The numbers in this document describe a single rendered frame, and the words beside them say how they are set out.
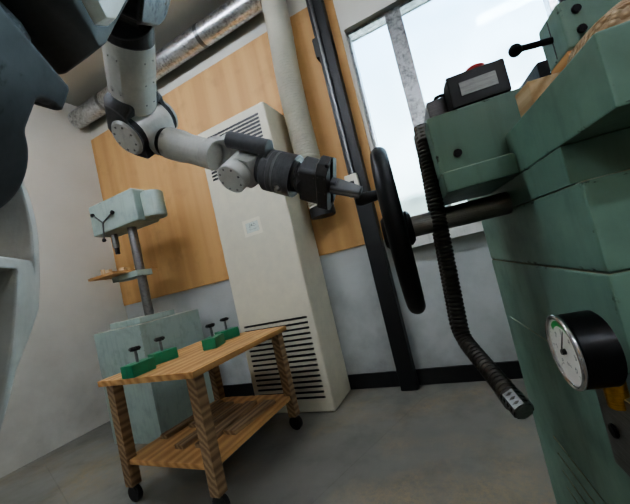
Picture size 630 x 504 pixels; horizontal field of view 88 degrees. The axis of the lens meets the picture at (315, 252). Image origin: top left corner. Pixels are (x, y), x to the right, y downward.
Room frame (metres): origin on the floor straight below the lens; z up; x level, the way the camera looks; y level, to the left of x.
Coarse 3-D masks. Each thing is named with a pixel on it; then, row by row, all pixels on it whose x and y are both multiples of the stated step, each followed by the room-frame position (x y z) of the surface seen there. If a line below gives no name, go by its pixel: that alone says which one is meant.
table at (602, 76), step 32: (608, 32) 0.23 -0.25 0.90; (576, 64) 0.26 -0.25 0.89; (608, 64) 0.23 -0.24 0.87; (544, 96) 0.33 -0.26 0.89; (576, 96) 0.28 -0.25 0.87; (608, 96) 0.24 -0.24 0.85; (512, 128) 0.43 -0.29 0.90; (544, 128) 0.34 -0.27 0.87; (576, 128) 0.29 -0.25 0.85; (608, 128) 0.29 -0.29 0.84; (512, 160) 0.44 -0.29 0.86; (448, 192) 0.46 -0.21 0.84; (480, 192) 0.55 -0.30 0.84
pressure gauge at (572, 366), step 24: (576, 312) 0.28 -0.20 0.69; (552, 336) 0.30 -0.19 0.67; (576, 336) 0.26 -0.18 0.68; (600, 336) 0.25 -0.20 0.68; (576, 360) 0.27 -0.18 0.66; (600, 360) 0.25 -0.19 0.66; (624, 360) 0.25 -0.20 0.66; (576, 384) 0.28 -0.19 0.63; (600, 384) 0.26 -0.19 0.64; (624, 384) 0.27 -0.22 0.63; (624, 408) 0.27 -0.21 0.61
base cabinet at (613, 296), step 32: (512, 288) 0.62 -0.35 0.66; (544, 288) 0.47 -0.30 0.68; (576, 288) 0.37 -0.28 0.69; (608, 288) 0.31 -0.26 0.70; (512, 320) 0.67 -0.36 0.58; (544, 320) 0.50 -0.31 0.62; (608, 320) 0.33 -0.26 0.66; (544, 352) 0.53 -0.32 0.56; (544, 384) 0.58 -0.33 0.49; (544, 416) 0.63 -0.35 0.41; (576, 416) 0.47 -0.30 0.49; (544, 448) 0.70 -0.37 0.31; (576, 448) 0.50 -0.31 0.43; (608, 448) 0.40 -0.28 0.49; (576, 480) 0.54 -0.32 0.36; (608, 480) 0.42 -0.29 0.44
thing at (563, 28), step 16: (576, 0) 0.45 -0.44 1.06; (592, 0) 0.44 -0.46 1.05; (608, 0) 0.44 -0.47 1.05; (560, 16) 0.45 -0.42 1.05; (576, 16) 0.45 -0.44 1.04; (592, 16) 0.44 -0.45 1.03; (544, 32) 0.50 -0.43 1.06; (560, 32) 0.46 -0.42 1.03; (576, 32) 0.45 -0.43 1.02; (544, 48) 0.51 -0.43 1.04; (560, 48) 0.47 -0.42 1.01
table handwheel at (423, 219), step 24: (384, 168) 0.45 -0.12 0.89; (384, 192) 0.43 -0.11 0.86; (504, 192) 0.51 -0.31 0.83; (384, 216) 0.43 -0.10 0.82; (408, 216) 0.54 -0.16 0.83; (456, 216) 0.52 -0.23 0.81; (480, 216) 0.52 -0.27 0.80; (408, 240) 0.43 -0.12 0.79; (408, 264) 0.43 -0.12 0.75; (408, 288) 0.45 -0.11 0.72
